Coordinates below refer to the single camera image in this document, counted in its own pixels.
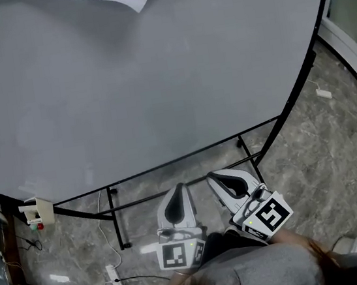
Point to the white power strip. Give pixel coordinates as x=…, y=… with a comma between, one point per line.
x=324, y=93
x=112, y=273

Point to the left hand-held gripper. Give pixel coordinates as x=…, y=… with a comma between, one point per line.
x=173, y=254

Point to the grey folding table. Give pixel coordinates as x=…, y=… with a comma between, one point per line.
x=126, y=96

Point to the person's black trousers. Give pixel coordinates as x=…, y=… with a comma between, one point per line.
x=219, y=244

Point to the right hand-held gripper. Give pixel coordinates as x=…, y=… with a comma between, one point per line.
x=267, y=215

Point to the person's right forearm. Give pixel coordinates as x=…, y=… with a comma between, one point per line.
x=284, y=239

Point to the person's grey sweater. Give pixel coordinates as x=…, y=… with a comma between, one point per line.
x=266, y=274

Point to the small red round item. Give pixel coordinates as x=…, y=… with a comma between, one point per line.
x=40, y=226

